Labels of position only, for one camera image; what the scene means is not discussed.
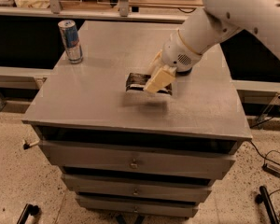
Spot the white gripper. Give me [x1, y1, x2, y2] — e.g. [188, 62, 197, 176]
[144, 31, 202, 93]

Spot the black rxbar chocolate bar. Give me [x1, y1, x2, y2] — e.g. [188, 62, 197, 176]
[126, 73, 173, 95]

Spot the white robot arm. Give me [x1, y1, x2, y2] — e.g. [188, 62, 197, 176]
[144, 0, 280, 93]

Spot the blue pepsi can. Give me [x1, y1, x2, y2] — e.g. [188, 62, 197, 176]
[176, 69, 192, 77]

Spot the silver blue redbull can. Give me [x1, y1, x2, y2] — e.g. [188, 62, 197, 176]
[58, 20, 83, 63]

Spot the grey drawer cabinet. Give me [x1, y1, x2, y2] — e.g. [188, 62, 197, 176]
[23, 21, 252, 208]

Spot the top grey drawer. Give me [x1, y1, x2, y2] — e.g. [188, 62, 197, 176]
[39, 140, 235, 179]

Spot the grey drawer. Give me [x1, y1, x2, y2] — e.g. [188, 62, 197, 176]
[39, 140, 235, 179]
[62, 174, 211, 203]
[76, 195, 198, 217]

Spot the middle grey drawer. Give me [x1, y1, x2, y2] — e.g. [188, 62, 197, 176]
[62, 174, 211, 203]

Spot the bottom grey drawer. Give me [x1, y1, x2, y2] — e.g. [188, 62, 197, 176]
[76, 195, 198, 217]

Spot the black right base leg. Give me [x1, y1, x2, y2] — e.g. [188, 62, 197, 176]
[255, 186, 279, 224]

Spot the black base leg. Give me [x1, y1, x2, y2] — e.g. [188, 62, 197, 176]
[255, 186, 279, 224]
[17, 203, 40, 224]

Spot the black left base leg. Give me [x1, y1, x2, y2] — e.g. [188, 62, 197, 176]
[17, 203, 40, 224]

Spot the grey metal shelf rail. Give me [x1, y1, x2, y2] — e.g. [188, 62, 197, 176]
[0, 0, 189, 23]

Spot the black power adapter with cable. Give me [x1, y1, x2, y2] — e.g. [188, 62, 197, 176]
[249, 140, 280, 224]

